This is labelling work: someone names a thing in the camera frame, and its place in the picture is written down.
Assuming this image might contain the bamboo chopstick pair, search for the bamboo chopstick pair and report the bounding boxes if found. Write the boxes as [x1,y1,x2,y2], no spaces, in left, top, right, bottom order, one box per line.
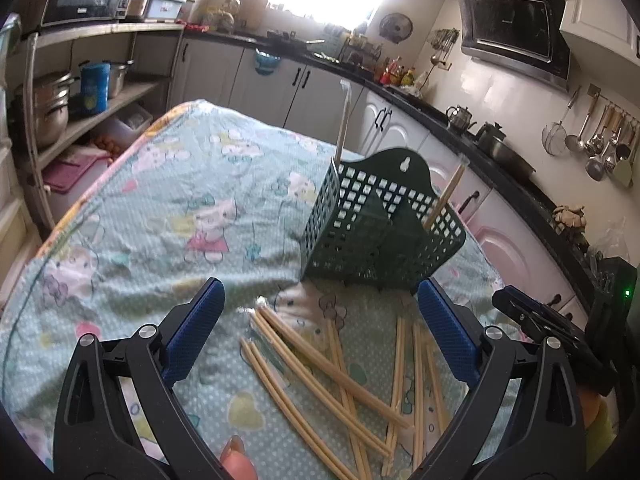
[240,338,357,480]
[412,322,449,471]
[381,318,406,478]
[324,318,372,480]
[256,306,411,429]

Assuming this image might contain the right hand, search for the right hand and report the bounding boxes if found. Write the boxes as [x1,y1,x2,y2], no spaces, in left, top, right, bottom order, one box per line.
[578,387,615,469]

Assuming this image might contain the left hand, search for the left hand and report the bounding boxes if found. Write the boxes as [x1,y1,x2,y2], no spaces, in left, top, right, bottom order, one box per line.
[220,450,258,480]

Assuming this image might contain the bamboo chopstick pair on cloth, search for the bamboo chopstick pair on cloth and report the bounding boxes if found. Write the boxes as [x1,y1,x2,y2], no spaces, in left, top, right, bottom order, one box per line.
[240,338,357,480]

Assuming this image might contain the Hello Kitty tablecloth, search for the Hello Kitty tablecloth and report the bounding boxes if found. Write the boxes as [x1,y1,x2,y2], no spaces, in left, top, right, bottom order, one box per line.
[1,100,518,479]

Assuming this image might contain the hanging strainer ladle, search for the hanging strainer ladle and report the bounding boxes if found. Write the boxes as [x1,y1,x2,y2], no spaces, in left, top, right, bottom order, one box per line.
[541,86,582,157]

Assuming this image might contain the wrapped chopsticks in basket right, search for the wrapped chopsticks in basket right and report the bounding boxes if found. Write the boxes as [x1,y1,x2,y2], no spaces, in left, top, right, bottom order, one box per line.
[422,155,470,232]

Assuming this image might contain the wrapped chopsticks in basket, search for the wrapped chopsticks in basket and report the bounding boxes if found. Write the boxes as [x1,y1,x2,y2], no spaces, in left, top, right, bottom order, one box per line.
[333,79,352,167]
[422,155,470,232]

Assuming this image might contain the black pot on stove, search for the black pot on stove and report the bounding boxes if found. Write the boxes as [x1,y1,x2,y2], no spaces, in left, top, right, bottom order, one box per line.
[476,122,535,182]

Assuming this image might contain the green plastic utensil basket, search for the green plastic utensil basket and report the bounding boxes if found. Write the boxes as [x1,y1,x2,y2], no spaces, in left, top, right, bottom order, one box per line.
[300,148,466,292]

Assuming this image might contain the steel kettle on counter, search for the steel kettle on counter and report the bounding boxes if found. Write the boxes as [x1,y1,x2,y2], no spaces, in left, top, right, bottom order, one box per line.
[445,105,475,133]

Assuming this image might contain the black range hood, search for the black range hood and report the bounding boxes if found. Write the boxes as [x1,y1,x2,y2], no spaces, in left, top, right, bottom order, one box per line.
[458,0,570,91]

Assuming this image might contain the wooden shelf unit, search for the wooden shelf unit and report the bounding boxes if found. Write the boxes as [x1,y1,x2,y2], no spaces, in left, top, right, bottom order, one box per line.
[16,22,184,231]

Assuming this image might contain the stainless steel pot stack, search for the stainless steel pot stack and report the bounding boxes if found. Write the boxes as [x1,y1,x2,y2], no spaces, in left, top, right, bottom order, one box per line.
[32,72,77,148]

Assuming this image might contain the blue cylindrical canister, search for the blue cylindrical canister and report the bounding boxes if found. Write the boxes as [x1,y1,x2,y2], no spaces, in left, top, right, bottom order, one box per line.
[79,61,111,115]

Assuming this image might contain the wrapped chopsticks in basket left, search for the wrapped chopsticks in basket left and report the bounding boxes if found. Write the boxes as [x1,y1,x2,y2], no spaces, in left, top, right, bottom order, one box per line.
[333,79,352,167]

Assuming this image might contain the blue bowl on cabinet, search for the blue bowl on cabinet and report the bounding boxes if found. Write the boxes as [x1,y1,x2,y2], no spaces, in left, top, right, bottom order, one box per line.
[255,49,282,76]

